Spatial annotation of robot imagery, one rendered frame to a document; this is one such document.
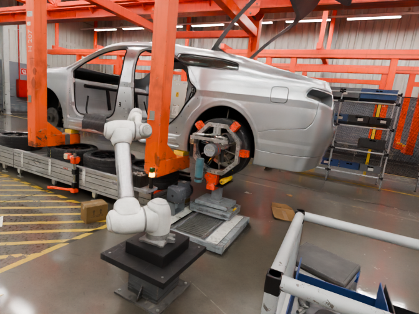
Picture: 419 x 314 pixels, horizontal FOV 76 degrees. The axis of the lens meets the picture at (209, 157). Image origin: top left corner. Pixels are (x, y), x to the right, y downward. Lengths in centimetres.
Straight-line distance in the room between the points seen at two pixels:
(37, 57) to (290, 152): 324
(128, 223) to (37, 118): 270
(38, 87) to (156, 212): 280
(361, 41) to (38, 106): 1075
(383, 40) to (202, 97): 978
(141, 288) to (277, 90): 205
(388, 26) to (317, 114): 972
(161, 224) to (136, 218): 16
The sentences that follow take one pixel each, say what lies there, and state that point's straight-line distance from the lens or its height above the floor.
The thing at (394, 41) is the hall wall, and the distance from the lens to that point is 1219.
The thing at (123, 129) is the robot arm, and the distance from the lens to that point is 188.
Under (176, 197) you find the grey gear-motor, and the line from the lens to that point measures 285.
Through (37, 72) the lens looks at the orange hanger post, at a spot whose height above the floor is 147.
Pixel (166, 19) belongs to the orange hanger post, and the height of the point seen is 202.
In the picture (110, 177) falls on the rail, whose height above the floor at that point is 37.
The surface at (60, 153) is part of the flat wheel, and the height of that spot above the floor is 45.
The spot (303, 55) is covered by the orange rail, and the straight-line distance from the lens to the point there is 877.
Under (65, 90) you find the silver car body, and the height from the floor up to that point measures 130.
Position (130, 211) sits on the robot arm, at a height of 61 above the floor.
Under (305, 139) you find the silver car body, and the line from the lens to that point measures 271.
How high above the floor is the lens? 128
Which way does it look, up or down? 10 degrees down
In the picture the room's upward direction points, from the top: 6 degrees clockwise
